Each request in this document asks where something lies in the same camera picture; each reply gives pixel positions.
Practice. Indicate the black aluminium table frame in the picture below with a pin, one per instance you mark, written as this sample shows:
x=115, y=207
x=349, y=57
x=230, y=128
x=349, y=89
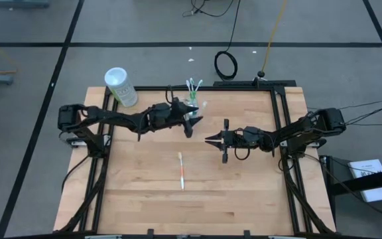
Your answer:
x=237, y=88

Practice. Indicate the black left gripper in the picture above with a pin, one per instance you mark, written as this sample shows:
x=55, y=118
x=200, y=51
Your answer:
x=164, y=116

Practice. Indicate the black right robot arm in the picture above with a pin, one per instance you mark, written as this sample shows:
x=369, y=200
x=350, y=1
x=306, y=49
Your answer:
x=303, y=127

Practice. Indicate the green white toothbrush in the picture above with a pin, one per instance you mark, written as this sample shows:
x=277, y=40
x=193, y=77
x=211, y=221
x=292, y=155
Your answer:
x=192, y=84
x=188, y=87
x=198, y=85

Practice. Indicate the black side cart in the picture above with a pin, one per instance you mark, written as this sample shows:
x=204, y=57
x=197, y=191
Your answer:
x=343, y=172

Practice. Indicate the white box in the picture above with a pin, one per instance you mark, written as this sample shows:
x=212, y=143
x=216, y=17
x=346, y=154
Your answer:
x=365, y=167

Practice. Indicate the clear plastic holder cup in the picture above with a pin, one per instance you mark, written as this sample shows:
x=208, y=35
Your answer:
x=197, y=111

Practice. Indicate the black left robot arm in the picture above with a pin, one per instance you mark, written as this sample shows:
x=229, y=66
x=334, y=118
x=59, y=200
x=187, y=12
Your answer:
x=111, y=116

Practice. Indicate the white wipes canister green label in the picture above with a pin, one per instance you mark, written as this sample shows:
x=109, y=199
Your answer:
x=121, y=89

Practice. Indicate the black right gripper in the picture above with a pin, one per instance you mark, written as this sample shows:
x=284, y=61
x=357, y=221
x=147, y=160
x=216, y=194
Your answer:
x=244, y=137

